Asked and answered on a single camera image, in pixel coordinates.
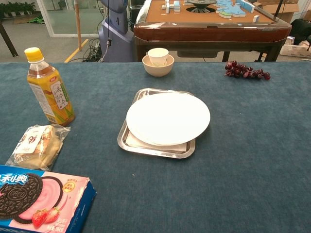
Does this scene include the black floor cables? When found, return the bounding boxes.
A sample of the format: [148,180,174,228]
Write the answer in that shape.
[82,38,107,63]

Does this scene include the black table leg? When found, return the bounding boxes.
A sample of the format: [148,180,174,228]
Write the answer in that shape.
[0,20,19,58]

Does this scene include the white paper napkin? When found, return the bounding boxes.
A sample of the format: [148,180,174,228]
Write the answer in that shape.
[126,132,188,153]

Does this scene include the cardboard box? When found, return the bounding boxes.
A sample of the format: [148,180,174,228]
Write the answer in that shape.
[252,0,300,24]

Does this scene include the yellow capped tea bottle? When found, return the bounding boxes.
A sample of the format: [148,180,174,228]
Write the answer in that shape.
[24,47,76,127]

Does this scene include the black mahjong table dial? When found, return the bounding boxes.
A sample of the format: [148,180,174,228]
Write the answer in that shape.
[186,0,218,13]

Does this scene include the green floor object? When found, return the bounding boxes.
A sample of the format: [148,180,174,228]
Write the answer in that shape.
[27,16,46,25]

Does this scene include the brown mahjong table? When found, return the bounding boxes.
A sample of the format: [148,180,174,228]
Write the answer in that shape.
[133,0,292,63]

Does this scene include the black bag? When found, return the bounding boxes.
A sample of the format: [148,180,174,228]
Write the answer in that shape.
[290,18,311,46]

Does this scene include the silver metal tray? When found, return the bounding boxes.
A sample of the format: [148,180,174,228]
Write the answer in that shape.
[117,88,196,159]

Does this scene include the green potted plants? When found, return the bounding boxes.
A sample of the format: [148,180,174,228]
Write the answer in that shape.
[0,1,36,17]

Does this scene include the blue tablecloth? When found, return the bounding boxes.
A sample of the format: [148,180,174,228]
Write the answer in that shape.
[0,62,311,233]

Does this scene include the wooden pole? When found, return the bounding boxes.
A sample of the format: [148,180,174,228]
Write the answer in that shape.
[74,0,83,51]

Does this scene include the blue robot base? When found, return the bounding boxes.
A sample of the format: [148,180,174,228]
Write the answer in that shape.
[98,0,136,63]

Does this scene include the blue mahjong tile pile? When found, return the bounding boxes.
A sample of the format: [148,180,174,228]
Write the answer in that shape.
[216,0,256,19]

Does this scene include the small mahjong tile cluster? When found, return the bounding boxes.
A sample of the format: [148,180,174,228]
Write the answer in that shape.
[162,0,182,13]

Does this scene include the red grape bunch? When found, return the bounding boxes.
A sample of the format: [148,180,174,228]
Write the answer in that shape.
[224,60,271,81]

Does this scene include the beige bowl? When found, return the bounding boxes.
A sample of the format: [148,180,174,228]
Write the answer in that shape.
[142,53,175,78]

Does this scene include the strawberry Oreo cookie box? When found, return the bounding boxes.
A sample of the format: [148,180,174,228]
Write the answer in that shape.
[0,165,97,233]

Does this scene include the white paper cup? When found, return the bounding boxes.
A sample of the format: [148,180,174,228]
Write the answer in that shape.
[147,48,170,67]

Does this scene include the white framed glass partition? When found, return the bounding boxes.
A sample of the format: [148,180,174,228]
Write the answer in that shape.
[36,0,103,38]

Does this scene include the plastic wrapped sandwich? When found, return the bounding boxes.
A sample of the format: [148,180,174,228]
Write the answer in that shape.
[5,124,71,172]

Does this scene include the white plastic basket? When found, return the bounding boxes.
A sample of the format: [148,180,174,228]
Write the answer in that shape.
[279,43,311,58]

